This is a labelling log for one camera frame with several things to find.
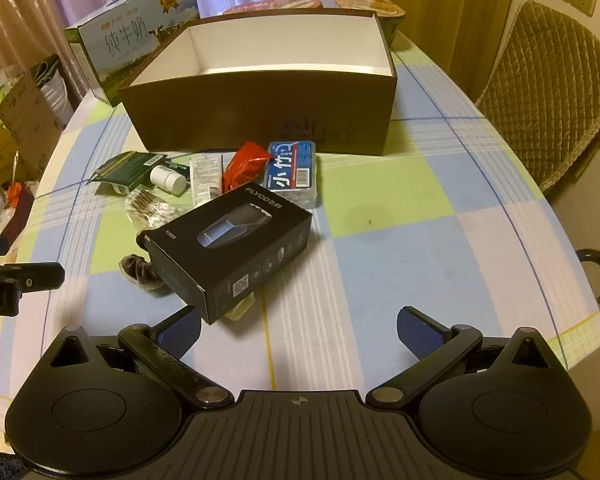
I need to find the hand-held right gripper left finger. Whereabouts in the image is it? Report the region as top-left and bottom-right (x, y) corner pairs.
(44, 305), (236, 412)

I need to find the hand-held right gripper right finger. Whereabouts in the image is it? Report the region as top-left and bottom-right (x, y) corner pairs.
(366, 305), (555, 410)

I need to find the white hair clip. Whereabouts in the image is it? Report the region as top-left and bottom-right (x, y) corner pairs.
(224, 294), (257, 322)

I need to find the dark hair scrunchie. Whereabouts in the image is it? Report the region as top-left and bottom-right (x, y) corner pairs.
(120, 254), (167, 291)

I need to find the black shaver box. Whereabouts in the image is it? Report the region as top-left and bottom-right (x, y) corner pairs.
(144, 181), (314, 325)

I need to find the cotton swab bag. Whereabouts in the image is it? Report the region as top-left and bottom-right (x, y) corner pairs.
(124, 187), (201, 233)

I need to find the green blister card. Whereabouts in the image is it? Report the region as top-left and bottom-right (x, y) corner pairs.
(90, 151), (168, 194)

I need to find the white tube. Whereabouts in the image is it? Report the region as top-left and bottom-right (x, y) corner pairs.
(189, 156), (224, 209)

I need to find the small white bottle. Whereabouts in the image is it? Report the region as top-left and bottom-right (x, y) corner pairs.
(149, 165), (187, 194)

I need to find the red snack packet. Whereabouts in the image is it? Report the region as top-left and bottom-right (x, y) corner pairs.
(222, 141), (272, 195)

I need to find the blue floss pick pack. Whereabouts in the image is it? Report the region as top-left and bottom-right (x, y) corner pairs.
(261, 139), (322, 208)

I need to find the brown cardboard box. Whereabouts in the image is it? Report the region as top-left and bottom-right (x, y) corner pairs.
(117, 8), (397, 157)

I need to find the plain cardboard carton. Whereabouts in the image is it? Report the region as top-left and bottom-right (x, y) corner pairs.
(0, 72), (66, 181)

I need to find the blue milk carton case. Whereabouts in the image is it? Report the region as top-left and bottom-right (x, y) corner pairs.
(64, 0), (201, 107)

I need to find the quilted cover chair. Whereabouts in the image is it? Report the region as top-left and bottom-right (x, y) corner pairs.
(472, 0), (600, 193)

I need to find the orange lid noodle bowl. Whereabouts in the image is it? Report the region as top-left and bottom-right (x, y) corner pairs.
(335, 0), (408, 51)

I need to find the red lid noodle bowl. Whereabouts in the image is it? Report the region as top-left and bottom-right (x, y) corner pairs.
(222, 0), (326, 16)

